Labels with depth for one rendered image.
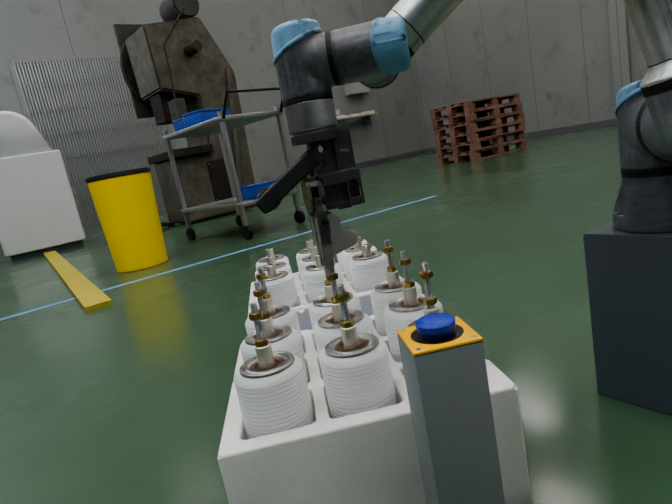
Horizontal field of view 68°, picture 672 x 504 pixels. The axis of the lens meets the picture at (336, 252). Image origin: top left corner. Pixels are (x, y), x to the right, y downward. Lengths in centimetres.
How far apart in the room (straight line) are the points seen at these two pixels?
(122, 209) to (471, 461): 313
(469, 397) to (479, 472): 8
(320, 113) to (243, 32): 1179
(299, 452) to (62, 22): 1109
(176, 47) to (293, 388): 596
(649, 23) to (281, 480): 73
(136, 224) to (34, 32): 820
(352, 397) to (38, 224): 601
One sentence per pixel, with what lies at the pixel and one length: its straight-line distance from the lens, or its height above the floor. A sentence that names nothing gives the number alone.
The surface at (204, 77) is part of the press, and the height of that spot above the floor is 167.
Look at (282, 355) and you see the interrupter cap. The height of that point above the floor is 25.
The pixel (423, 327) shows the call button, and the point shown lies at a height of 33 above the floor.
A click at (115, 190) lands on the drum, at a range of 348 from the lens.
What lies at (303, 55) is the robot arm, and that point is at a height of 65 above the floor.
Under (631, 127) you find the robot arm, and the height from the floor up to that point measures 46.
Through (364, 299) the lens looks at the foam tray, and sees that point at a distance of 116.
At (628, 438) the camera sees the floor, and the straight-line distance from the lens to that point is 94.
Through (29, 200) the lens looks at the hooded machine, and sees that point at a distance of 653.
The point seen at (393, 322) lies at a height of 24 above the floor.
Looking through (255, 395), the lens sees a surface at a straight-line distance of 67.
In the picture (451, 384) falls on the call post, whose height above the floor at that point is 27.
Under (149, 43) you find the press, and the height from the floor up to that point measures 207.
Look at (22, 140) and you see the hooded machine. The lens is 661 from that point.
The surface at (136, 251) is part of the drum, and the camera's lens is 352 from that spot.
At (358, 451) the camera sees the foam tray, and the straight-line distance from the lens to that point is 67.
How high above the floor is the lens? 51
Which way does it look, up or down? 11 degrees down
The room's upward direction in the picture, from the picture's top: 11 degrees counter-clockwise
